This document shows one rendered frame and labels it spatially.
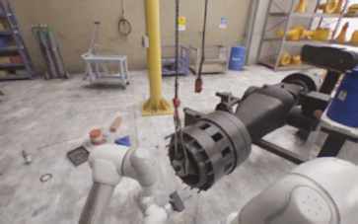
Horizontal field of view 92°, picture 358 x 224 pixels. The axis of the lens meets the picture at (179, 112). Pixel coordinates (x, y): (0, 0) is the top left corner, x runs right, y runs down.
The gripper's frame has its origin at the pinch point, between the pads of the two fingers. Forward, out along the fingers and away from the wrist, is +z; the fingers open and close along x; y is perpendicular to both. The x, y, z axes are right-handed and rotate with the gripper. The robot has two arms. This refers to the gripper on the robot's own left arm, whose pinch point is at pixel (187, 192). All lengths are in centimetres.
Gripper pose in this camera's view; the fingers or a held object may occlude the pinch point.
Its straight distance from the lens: 144.3
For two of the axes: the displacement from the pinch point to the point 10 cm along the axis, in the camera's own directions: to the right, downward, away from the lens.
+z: 7.5, -3.1, 5.9
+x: 5.0, 8.5, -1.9
